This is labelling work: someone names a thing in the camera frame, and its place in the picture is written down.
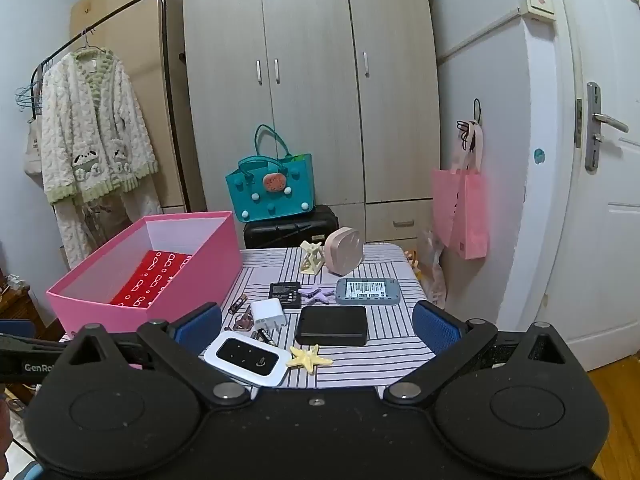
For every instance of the teal felt handbag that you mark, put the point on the teal felt handbag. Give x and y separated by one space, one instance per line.
270 195

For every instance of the pink rounded square device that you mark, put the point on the pink rounded square device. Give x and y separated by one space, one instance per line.
342 252

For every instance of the grey wooden wardrobe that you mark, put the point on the grey wooden wardrobe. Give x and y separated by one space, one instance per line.
310 110

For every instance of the grey labelled pocket device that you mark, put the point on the grey labelled pocket device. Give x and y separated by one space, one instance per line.
367 291

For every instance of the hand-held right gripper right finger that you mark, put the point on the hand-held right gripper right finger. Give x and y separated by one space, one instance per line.
435 330

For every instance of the white tall cabinet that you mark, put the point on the white tall cabinet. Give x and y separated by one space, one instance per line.
490 110

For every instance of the purple star hair clip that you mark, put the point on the purple star hair clip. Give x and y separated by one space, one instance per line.
315 296

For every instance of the black power bank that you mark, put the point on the black power bank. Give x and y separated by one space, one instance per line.
330 325

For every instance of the pink cardboard box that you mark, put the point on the pink cardboard box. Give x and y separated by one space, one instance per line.
200 260

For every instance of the small black labelled battery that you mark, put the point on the small black labelled battery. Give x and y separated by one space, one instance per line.
285 295

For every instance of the white charger plug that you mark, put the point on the white charger plug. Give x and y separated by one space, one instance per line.
267 312

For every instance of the beige wall box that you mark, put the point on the beige wall box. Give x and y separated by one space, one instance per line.
537 2

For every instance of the cream claw hair clip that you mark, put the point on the cream claw hair clip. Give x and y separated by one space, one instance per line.
312 260

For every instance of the pink shopping bag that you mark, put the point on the pink shopping bag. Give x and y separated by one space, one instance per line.
462 210

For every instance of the white knitted clothes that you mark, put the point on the white knitted clothes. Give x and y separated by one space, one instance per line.
95 125

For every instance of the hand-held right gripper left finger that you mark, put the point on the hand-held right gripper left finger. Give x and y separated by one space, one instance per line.
197 327

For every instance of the teal round sticker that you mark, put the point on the teal round sticker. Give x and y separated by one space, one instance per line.
539 155

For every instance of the white black pocket router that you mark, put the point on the white black pocket router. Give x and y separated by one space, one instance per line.
245 357

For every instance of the black clothes rack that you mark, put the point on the black clothes rack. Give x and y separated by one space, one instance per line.
170 110

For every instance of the canvas tote bag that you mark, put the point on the canvas tote bag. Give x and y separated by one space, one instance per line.
34 150

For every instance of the red glasses-print cloth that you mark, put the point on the red glasses-print cloth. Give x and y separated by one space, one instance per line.
150 280

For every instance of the wooden side table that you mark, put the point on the wooden side table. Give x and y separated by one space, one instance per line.
20 305

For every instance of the white door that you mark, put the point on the white door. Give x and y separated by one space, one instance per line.
615 235

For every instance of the clear plastic bag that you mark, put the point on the clear plastic bag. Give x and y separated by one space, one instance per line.
432 270

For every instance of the yellow starfish hair clip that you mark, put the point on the yellow starfish hair clip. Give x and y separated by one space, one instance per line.
306 358

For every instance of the black suitcase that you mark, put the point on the black suitcase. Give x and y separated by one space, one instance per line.
280 232

